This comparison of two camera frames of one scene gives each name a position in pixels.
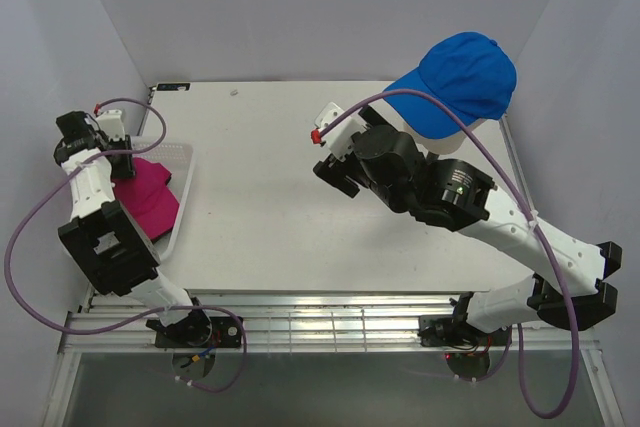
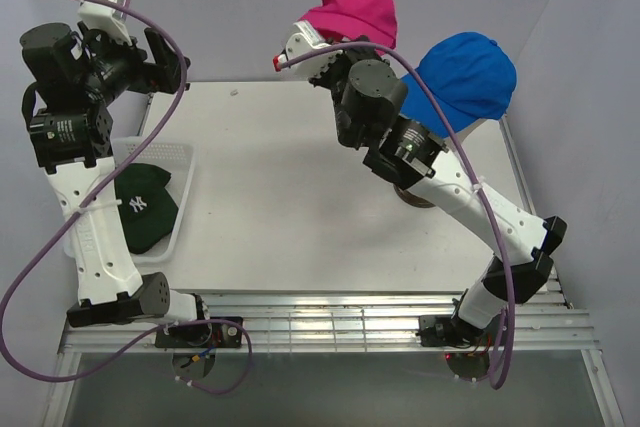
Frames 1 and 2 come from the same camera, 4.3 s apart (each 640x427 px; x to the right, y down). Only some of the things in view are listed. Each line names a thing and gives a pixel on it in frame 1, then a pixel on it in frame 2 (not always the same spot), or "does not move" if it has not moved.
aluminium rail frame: [104, 320] does not move
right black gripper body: [335, 171] -> [336, 74]
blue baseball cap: [472, 74] does not move
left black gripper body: [122, 165] -> [116, 66]
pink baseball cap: [147, 198] -> [355, 5]
